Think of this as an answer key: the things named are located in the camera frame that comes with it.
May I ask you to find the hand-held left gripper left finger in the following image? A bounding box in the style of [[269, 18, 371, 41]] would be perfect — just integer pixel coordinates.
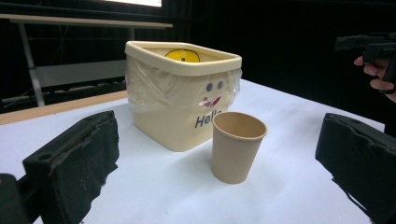
[[21, 110, 120, 224]]

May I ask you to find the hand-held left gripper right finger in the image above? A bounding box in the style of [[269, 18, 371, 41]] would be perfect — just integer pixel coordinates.
[[315, 112, 396, 224]]

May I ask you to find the brown paper cup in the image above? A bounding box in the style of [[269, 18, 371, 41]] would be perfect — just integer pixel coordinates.
[[210, 111, 268, 185]]

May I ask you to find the cream plastic trash bin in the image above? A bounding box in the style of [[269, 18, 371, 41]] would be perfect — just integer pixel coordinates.
[[124, 40, 243, 153]]

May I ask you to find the white metal-framed table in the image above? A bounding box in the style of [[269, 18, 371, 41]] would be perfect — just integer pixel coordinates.
[[0, 13, 174, 108]]

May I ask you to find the clear plastic bin liner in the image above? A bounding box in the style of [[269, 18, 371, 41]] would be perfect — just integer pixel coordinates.
[[125, 55, 243, 112]]

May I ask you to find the bright monitor screen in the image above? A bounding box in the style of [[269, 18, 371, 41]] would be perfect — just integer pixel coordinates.
[[104, 0, 163, 7]]

